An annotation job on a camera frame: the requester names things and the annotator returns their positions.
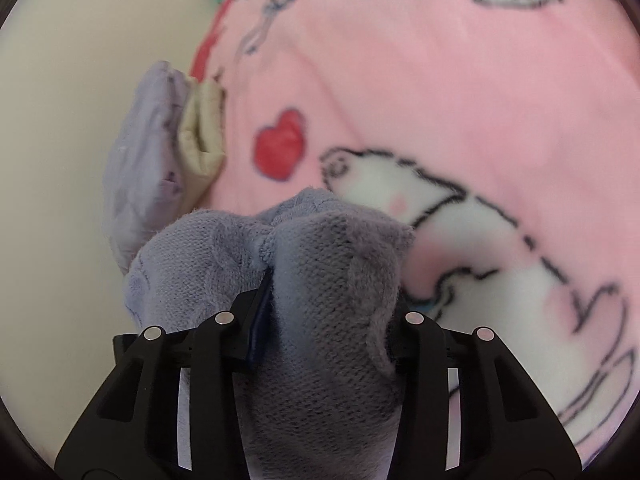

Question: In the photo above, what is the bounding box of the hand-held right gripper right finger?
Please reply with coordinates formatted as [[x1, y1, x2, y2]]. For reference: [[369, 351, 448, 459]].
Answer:
[[387, 305, 583, 480]]

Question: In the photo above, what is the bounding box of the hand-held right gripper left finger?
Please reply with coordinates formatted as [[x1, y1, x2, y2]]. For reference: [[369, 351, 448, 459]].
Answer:
[[54, 265, 276, 480]]

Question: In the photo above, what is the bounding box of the blue knitted sweater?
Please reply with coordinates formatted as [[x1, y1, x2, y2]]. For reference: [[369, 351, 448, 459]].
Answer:
[[122, 187, 416, 480]]

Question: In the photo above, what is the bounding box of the cream folded cloth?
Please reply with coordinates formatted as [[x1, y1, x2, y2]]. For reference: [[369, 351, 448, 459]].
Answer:
[[177, 77, 226, 201]]

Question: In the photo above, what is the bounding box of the lavender folded cloth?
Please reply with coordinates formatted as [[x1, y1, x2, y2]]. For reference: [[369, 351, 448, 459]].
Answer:
[[102, 60, 193, 276]]

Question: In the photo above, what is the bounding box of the pink printed blanket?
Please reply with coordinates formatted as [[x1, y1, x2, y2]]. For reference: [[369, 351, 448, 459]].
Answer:
[[187, 0, 640, 461]]

